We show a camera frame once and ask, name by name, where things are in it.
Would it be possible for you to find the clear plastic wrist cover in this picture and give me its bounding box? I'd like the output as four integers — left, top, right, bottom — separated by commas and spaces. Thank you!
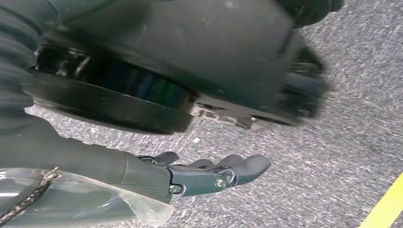
0, 167, 174, 228

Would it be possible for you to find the yellow floor tape strip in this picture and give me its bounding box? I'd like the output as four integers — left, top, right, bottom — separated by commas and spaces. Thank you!
359, 172, 403, 228

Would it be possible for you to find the braided black white cable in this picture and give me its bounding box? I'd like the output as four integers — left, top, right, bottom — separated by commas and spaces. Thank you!
0, 167, 60, 227

